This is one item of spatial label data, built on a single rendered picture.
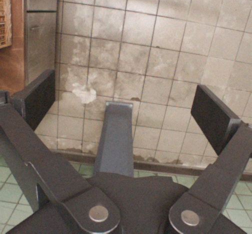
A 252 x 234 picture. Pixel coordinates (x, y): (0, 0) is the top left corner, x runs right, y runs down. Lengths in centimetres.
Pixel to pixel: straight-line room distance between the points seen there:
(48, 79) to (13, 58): 89
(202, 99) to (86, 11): 139
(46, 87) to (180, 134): 167
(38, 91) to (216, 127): 13
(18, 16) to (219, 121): 95
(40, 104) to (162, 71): 144
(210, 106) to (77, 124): 161
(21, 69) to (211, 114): 96
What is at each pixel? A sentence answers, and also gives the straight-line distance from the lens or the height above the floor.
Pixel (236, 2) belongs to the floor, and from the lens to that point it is 168.
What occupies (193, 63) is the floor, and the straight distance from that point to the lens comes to 162.
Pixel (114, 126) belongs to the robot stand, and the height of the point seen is 36.
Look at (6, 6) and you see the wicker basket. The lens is 102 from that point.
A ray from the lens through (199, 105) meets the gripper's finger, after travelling 20.
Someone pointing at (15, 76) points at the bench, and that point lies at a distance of 109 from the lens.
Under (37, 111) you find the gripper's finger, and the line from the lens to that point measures 17.
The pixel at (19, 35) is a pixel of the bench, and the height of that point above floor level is 58.
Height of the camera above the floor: 152
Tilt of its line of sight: 66 degrees down
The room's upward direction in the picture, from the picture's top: 179 degrees counter-clockwise
